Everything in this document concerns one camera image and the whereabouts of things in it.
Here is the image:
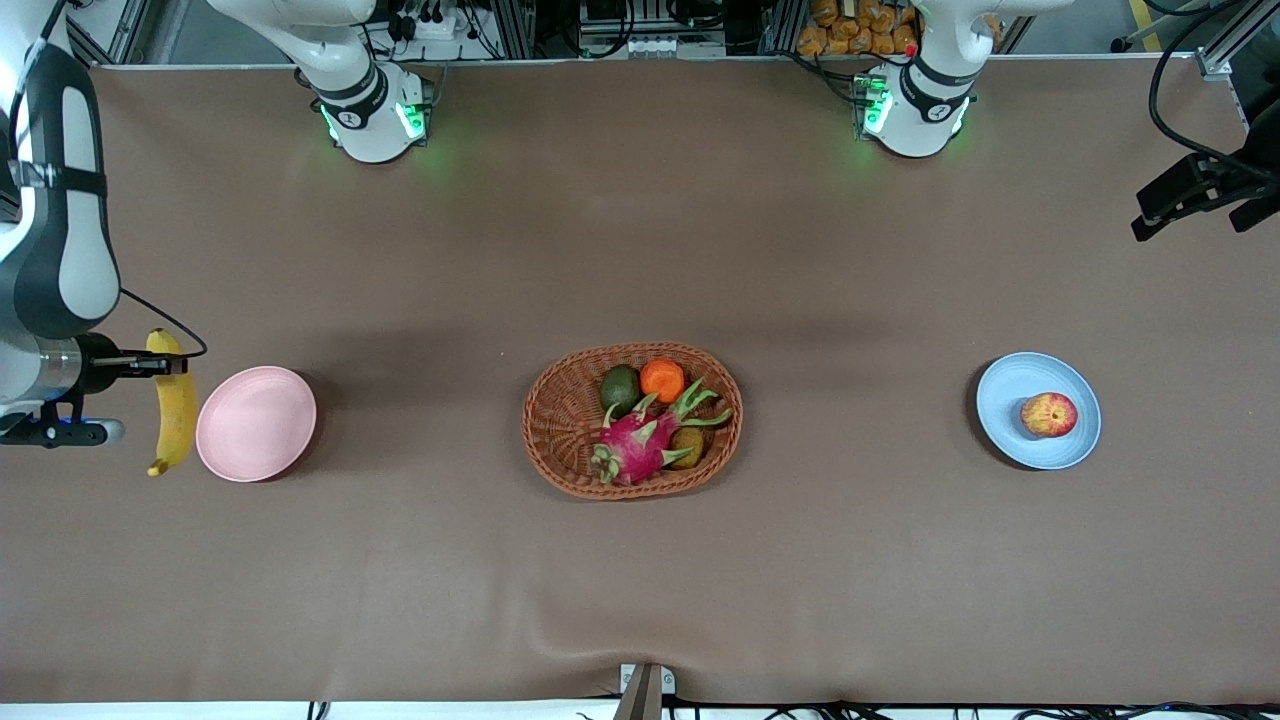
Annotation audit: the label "yellow banana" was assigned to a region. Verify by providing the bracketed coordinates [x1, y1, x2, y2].
[146, 328, 200, 478]

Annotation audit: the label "red yellow apple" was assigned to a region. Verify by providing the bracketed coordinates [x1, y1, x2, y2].
[1020, 392, 1079, 439]

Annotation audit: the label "pink round plate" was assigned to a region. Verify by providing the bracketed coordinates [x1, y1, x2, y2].
[195, 366, 318, 483]

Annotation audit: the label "light blue round plate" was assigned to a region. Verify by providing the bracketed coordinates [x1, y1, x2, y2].
[976, 352, 1102, 471]

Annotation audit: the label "brown table cloth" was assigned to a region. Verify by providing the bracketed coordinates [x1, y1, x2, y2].
[0, 58, 1280, 706]

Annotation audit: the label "pile of orange snacks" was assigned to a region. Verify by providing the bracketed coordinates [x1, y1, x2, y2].
[797, 0, 921, 56]

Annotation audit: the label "brown woven wicker basket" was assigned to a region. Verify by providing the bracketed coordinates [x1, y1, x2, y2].
[521, 342, 744, 500]

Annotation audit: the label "white power strip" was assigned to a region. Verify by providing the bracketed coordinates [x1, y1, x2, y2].
[393, 0, 471, 46]

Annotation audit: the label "dark green avocado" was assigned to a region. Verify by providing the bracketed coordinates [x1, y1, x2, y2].
[600, 365, 642, 419]

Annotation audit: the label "pink dragon fruit green leaves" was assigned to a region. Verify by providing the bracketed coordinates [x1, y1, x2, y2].
[589, 378, 734, 487]

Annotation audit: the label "orange tangerine fruit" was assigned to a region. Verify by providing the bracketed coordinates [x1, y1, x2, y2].
[640, 357, 687, 404]

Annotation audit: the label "white terminal block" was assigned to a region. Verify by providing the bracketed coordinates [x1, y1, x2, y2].
[618, 35, 728, 59]

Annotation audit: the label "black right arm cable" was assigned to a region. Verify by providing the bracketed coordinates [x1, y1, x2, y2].
[0, 0, 209, 359]

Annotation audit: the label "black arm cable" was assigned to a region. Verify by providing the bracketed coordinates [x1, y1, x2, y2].
[0, 0, 209, 359]
[1148, 0, 1280, 186]

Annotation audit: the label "aluminium frame profile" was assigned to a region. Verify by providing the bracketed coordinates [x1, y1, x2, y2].
[60, 0, 151, 69]
[1195, 0, 1280, 81]

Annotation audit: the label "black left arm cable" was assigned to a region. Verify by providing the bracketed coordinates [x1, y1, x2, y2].
[1148, 0, 1280, 186]

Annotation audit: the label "metal camera stand bracket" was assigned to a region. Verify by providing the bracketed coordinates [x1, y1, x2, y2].
[619, 663, 677, 720]

